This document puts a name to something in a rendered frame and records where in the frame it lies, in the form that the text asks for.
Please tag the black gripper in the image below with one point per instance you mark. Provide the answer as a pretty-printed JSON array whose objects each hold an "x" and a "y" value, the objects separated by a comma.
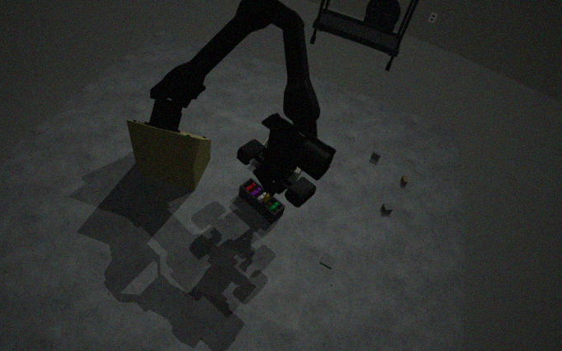
[{"x": 269, "y": 169}]

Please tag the yellow fuse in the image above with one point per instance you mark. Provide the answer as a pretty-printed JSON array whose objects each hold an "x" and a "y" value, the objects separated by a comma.
[{"x": 267, "y": 197}]

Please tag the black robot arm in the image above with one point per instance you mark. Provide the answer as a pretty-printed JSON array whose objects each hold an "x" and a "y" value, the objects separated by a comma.
[{"x": 298, "y": 140}]

